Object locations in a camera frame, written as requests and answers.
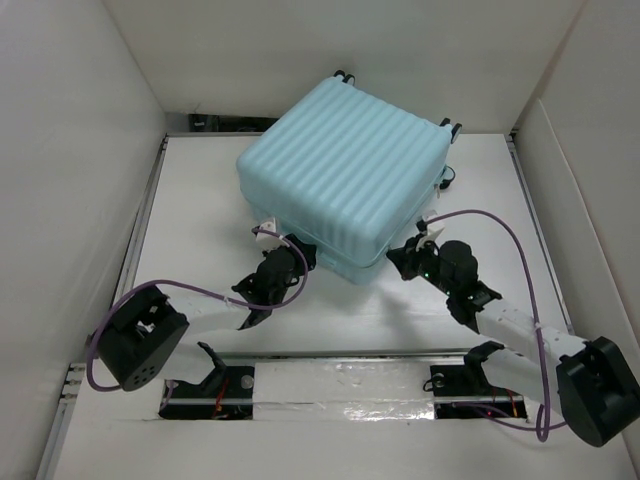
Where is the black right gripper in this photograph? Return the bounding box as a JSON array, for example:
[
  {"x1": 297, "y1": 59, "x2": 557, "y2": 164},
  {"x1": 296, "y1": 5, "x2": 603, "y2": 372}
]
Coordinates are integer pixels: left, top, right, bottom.
[{"x1": 384, "y1": 233, "x2": 455, "y2": 297}]

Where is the light blue hardshell suitcase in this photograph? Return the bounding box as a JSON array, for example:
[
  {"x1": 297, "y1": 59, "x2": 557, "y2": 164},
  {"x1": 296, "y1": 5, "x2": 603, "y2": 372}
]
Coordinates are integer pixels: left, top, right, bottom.
[{"x1": 236, "y1": 70, "x2": 462, "y2": 285}]

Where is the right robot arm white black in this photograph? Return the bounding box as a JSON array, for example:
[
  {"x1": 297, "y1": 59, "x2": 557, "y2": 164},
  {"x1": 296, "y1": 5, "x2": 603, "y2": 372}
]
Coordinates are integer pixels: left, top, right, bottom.
[{"x1": 386, "y1": 235, "x2": 639, "y2": 447}]

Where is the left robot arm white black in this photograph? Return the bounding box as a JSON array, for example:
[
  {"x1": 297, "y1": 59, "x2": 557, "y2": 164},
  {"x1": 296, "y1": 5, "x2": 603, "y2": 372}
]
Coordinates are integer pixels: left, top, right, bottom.
[{"x1": 86, "y1": 227, "x2": 317, "y2": 392}]

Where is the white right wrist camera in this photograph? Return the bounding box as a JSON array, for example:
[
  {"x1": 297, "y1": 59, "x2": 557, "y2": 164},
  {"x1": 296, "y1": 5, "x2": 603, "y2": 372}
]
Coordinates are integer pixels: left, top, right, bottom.
[{"x1": 415, "y1": 217, "x2": 445, "y2": 242}]

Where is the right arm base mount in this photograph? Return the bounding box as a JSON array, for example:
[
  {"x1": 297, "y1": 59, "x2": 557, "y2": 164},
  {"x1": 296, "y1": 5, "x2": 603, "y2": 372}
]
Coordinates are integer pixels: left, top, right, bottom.
[{"x1": 422, "y1": 365, "x2": 528, "y2": 420}]

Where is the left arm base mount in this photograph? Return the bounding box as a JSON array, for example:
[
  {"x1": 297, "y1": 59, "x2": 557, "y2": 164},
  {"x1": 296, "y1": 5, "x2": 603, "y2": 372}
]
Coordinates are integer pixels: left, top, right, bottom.
[{"x1": 158, "y1": 342, "x2": 255, "y2": 421}]

